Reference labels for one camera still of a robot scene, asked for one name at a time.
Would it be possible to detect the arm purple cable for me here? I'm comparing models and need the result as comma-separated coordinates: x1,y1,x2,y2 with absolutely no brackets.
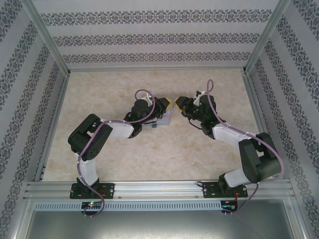
76,89,163,218
205,79,287,217

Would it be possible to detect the green circuit board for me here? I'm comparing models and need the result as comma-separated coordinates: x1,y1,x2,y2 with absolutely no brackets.
81,201,103,209
221,200,239,212

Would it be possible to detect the aluminium frame post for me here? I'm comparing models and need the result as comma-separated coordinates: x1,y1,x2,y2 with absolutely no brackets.
21,0,72,76
242,0,292,73

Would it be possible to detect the left green circuit board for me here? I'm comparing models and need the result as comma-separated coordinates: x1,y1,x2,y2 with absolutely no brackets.
81,201,103,209

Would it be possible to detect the slotted grey cable duct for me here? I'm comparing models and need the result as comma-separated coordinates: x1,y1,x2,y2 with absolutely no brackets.
33,200,223,211

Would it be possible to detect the aluminium mounting rail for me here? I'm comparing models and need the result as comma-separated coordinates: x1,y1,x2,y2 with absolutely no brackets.
23,179,297,200

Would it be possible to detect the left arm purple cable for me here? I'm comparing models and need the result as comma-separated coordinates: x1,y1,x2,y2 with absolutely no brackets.
76,89,163,218

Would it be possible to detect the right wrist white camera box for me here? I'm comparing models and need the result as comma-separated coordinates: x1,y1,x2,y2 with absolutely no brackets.
193,90,208,106

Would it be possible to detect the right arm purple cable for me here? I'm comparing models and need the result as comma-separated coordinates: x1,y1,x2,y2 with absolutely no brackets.
205,79,287,217

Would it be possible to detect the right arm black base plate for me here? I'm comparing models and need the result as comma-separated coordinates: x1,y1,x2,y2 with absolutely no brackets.
202,181,249,199

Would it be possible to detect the grey metal sheet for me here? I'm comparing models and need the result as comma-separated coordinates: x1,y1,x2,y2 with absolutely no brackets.
23,209,306,239

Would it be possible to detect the pastel cartoon tin box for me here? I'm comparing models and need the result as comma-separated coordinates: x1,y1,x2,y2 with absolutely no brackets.
155,109,173,126

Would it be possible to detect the aluminium frame crossbeam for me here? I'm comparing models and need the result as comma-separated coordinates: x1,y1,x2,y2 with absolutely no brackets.
67,65,247,73

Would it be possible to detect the aluminium side floor rail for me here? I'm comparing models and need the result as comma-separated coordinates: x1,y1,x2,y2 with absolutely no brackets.
34,74,72,182
242,72,284,179

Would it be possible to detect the right green circuit board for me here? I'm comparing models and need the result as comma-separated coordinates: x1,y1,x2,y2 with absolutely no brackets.
221,200,239,212

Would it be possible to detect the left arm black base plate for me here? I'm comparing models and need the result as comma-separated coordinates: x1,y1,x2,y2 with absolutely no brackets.
70,183,116,200

